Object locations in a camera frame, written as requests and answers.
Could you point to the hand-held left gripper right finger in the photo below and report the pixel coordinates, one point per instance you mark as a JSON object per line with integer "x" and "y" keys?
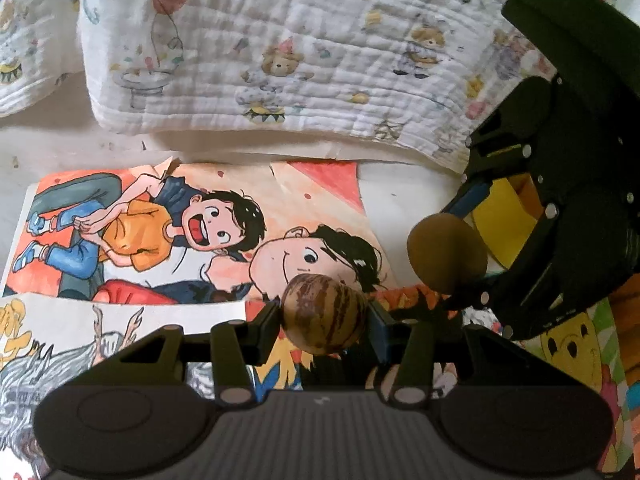
{"x": 382, "y": 335}

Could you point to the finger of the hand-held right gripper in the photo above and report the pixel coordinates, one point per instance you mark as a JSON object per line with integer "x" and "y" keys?
{"x": 515, "y": 280}
{"x": 470, "y": 199}

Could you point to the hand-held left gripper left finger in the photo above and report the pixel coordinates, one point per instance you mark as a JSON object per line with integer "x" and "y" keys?
{"x": 265, "y": 334}

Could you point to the yellow fruit basket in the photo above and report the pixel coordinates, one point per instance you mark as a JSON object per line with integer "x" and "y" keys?
{"x": 500, "y": 222}

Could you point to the brown kiwi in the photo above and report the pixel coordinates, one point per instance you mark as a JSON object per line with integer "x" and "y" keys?
{"x": 446, "y": 252}

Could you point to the brown striped round fruit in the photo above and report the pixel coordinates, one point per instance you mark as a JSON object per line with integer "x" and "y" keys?
{"x": 322, "y": 312}

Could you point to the yellow bear printed sheet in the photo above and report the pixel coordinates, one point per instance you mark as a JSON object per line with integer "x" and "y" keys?
{"x": 575, "y": 350}

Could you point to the cartoon children poster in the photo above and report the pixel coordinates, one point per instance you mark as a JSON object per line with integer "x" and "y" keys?
{"x": 200, "y": 240}

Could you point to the grey-haired figure poster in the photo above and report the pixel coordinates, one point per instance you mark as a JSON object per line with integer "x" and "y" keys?
{"x": 75, "y": 350}

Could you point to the white printed blanket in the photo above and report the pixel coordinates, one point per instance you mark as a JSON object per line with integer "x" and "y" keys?
{"x": 300, "y": 50}

